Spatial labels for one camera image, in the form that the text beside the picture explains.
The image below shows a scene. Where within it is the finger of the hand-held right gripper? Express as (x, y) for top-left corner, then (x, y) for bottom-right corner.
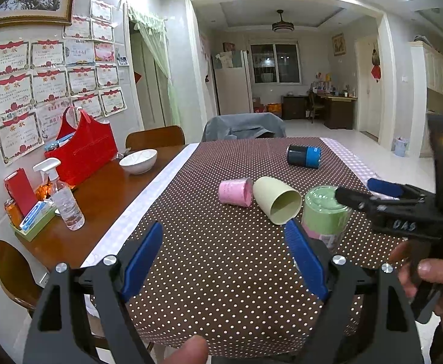
(334, 187), (382, 213)
(366, 177), (431, 202)

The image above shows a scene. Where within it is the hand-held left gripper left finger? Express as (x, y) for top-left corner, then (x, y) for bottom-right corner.
(22, 221), (164, 364)

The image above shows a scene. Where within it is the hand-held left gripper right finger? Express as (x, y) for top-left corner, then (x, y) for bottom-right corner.
(283, 219), (426, 364)

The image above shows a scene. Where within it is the green cup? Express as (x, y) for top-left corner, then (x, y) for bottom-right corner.
(301, 185), (353, 253)

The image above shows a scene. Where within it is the cream cup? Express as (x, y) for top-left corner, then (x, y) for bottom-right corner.
(253, 176), (303, 225)

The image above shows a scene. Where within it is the black and blue cup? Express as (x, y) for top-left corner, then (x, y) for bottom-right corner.
(286, 144), (322, 168)

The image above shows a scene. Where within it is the pink cup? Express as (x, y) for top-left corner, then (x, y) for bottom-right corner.
(218, 177), (254, 207)

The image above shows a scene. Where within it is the person's right hand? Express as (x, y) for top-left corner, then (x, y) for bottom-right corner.
(389, 240), (443, 331)

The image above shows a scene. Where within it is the person's left hand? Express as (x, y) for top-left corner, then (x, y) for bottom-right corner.
(167, 335), (209, 364)

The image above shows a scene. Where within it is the brown polka dot tablecloth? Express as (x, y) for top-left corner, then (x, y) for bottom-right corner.
(81, 136), (409, 359)

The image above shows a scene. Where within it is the dark wooden desk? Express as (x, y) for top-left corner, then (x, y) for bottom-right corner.
(281, 93), (358, 130)

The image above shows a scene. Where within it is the white door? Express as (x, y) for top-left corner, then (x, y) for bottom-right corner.
(356, 37), (382, 139)

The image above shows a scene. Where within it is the clear spray bottle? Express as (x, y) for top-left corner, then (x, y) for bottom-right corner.
(33, 158), (86, 231)

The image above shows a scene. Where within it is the dark desk chair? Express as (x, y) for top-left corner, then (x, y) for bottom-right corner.
(305, 91), (325, 124)

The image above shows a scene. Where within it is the white bowl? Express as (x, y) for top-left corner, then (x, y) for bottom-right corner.
(119, 149), (158, 175)

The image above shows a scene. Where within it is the green tray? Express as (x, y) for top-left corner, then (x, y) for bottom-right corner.
(9, 208), (58, 242)

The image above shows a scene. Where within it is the blue and white tissue pack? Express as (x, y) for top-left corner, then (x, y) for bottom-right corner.
(19, 200), (55, 234)

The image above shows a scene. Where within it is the red hanging door ornament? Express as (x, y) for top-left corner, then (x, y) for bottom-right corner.
(371, 43), (382, 83)

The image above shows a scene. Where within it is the red bag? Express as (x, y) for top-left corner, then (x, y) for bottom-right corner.
(44, 106), (118, 187)

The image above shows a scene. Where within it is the wooden chair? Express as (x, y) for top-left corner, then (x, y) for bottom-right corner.
(125, 125), (186, 151)
(0, 240), (47, 316)

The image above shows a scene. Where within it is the grey covered chair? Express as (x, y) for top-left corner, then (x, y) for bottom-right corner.
(201, 113), (286, 143)

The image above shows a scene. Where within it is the red box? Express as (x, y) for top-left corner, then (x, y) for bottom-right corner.
(4, 169), (39, 217)

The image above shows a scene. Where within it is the window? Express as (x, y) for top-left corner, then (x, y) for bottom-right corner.
(250, 40), (301, 84)

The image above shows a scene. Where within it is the white refrigerator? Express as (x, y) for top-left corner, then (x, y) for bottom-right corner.
(212, 50), (253, 116)

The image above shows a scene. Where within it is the ceiling fan lamp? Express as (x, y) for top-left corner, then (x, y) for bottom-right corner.
(271, 9), (295, 33)

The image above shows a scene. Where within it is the green door curtain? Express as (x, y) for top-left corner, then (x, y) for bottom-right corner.
(128, 5), (181, 126)

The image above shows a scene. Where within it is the white wall cabinet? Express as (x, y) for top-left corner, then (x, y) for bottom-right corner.
(411, 40), (443, 111)

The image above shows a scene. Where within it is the wall of award certificates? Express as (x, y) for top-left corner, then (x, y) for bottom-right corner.
(0, 0), (129, 164)

